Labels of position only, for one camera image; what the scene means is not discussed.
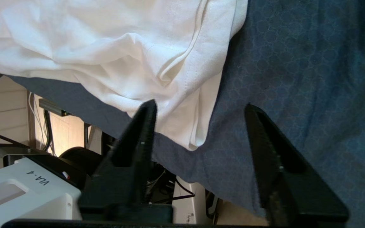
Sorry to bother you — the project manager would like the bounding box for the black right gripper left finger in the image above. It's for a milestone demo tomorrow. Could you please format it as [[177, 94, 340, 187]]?
[[79, 99, 173, 223]]

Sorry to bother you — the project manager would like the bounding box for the white t-shirt blue print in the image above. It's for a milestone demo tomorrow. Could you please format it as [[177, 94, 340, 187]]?
[[0, 0, 249, 151]]

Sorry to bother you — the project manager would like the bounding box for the white cable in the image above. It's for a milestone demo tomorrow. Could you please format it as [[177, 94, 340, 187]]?
[[28, 92, 54, 155]]

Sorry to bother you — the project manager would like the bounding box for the blue bed with headboard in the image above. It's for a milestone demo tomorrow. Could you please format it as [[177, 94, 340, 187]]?
[[7, 0, 365, 228]]

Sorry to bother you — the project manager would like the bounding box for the black robot body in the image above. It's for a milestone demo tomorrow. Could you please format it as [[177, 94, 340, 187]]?
[[27, 131, 176, 206]]

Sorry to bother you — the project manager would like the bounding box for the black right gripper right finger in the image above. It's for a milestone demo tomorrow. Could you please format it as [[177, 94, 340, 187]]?
[[244, 103, 350, 227]]

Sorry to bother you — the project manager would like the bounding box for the white robot chassis cover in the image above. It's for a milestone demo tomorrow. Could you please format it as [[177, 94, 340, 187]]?
[[0, 157, 82, 228]]

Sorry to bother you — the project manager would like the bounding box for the small black box green light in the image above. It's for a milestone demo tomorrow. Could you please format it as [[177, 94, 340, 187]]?
[[38, 98, 70, 117]]

